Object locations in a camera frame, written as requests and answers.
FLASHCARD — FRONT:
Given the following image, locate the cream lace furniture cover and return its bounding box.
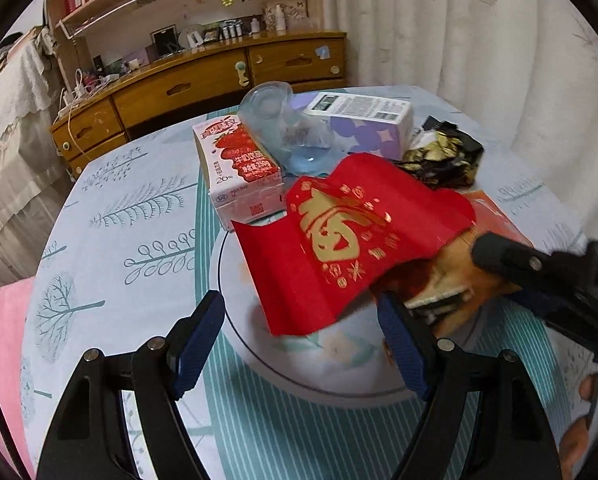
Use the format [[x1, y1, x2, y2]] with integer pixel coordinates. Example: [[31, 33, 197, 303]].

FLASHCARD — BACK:
[[0, 30, 74, 286]]

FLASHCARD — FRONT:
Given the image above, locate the clear plastic cup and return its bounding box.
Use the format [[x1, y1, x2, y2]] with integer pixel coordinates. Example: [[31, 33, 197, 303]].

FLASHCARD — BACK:
[[240, 82, 335, 177]]

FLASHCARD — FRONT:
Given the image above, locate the person's right hand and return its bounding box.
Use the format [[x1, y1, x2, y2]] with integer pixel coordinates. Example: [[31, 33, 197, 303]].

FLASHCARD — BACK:
[[559, 370, 598, 473]]

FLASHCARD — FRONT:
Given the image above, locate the white and purple box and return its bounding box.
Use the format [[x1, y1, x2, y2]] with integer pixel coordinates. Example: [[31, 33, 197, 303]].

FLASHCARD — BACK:
[[303, 91, 414, 160]]

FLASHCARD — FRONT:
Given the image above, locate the wooden bookshelf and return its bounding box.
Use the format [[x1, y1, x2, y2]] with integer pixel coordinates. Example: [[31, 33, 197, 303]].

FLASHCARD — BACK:
[[44, 0, 325, 86]]

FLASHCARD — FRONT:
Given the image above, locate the table with leaf tablecloth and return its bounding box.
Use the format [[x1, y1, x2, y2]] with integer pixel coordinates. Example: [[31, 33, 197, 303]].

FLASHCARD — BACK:
[[19, 84, 598, 480]]

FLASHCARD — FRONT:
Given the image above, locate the pink cushion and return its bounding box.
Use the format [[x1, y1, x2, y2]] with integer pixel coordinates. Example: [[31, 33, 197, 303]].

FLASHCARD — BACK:
[[0, 277, 37, 480]]

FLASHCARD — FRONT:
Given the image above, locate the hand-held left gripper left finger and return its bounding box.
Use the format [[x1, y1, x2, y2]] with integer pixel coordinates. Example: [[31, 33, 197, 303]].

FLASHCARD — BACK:
[[36, 290, 227, 480]]

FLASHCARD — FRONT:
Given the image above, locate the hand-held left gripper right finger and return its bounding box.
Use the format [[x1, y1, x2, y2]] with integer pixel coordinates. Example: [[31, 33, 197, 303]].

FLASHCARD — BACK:
[[376, 292, 562, 480]]

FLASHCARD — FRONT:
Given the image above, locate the white round plate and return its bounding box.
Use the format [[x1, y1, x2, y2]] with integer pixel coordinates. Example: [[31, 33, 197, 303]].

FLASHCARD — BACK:
[[217, 230, 430, 403]]

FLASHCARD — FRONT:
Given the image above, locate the black and gold wrapper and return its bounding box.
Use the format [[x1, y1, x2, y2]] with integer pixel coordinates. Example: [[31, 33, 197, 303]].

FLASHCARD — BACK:
[[396, 127, 484, 189]]

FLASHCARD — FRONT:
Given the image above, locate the wooden desk with drawers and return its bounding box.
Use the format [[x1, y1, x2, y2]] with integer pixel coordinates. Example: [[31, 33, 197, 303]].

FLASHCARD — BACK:
[[49, 32, 347, 181]]

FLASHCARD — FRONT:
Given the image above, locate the orange brown wrapper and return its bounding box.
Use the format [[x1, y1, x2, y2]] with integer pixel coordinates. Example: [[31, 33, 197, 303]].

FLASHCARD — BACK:
[[374, 189, 535, 341]]

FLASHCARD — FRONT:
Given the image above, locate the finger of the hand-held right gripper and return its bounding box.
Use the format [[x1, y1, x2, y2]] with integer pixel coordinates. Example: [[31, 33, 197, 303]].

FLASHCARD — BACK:
[[472, 231, 592, 293], [504, 287, 570, 319]]

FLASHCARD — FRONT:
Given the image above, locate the white leaf print curtain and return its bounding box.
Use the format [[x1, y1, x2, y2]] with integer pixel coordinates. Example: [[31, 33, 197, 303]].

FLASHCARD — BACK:
[[319, 0, 598, 221]]

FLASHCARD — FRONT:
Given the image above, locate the black photo frame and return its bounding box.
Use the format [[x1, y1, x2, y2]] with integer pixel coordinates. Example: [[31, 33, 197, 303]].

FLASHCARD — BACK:
[[150, 27, 185, 56]]

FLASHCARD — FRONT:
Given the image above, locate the white wire rack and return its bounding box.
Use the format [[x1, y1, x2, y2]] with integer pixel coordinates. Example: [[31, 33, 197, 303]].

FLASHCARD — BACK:
[[58, 0, 158, 39]]

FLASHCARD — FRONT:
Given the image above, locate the red paper with gold print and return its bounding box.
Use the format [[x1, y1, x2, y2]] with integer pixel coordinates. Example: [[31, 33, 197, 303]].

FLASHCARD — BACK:
[[230, 152, 477, 336]]

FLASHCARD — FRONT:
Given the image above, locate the strawberry milk carton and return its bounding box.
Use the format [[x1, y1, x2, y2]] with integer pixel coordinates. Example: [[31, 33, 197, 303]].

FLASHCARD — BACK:
[[193, 116, 286, 232]]

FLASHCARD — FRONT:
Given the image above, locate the white power strip with cables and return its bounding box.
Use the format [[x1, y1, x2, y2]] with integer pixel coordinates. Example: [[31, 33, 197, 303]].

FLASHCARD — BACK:
[[58, 67, 120, 107]]

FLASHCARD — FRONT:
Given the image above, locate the pale gift bag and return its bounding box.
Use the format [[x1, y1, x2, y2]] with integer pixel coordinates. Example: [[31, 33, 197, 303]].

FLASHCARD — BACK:
[[264, 0, 308, 34]]

